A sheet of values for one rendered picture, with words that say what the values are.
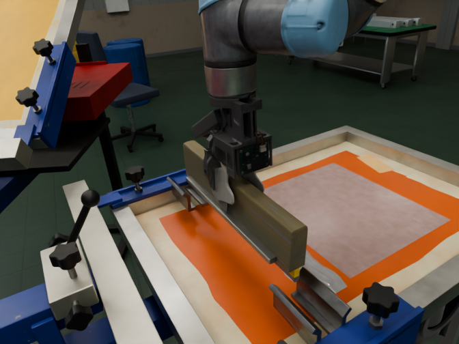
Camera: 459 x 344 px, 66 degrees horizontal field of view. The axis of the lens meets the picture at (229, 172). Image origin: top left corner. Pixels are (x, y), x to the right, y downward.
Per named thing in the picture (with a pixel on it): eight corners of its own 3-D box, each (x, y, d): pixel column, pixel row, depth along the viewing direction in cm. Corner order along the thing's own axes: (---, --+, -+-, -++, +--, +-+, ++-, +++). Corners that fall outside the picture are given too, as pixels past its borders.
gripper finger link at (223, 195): (225, 227, 58) (228, 177, 54) (207, 211, 62) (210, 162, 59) (240, 223, 59) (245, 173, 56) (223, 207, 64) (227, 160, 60)
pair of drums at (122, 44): (147, 86, 586) (138, 35, 549) (164, 102, 499) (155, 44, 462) (106, 93, 564) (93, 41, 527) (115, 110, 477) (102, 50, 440)
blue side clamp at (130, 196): (218, 180, 99) (216, 158, 96) (227, 188, 96) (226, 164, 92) (112, 216, 87) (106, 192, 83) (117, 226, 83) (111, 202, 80)
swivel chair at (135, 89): (157, 125, 413) (139, 22, 360) (170, 145, 362) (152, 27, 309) (100, 137, 393) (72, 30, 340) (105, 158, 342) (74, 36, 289)
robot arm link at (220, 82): (195, 63, 52) (242, 54, 55) (198, 94, 54) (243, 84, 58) (220, 71, 46) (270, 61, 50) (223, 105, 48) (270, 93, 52)
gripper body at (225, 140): (233, 183, 53) (227, 106, 47) (206, 163, 59) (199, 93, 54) (274, 168, 56) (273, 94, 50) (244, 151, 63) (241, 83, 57)
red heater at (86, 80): (46, 88, 185) (39, 65, 179) (134, 82, 184) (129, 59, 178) (-27, 132, 131) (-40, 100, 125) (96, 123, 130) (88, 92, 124)
